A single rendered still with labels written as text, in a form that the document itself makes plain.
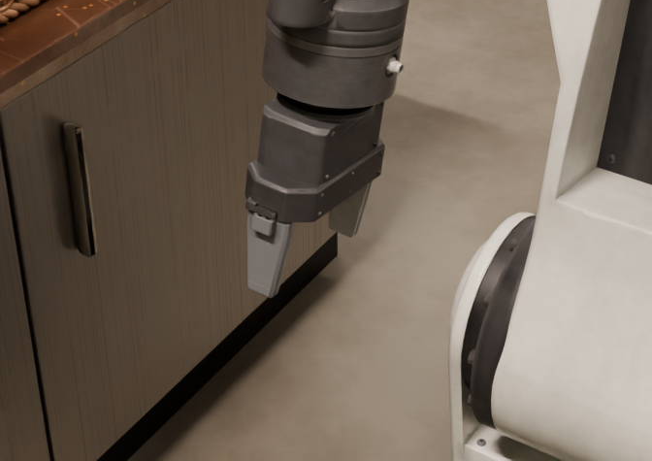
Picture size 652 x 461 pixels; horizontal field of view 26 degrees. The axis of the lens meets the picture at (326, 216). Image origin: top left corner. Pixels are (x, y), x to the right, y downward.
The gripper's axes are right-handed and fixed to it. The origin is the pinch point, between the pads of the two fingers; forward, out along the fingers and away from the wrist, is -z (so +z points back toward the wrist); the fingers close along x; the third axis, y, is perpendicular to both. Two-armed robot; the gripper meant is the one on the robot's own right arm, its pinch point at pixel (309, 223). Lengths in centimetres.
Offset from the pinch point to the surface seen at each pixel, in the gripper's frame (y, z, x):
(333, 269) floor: -31, -49, -67
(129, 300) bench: -29.5, -29.5, -20.0
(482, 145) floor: -28, -43, -104
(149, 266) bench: -29.6, -27.0, -23.1
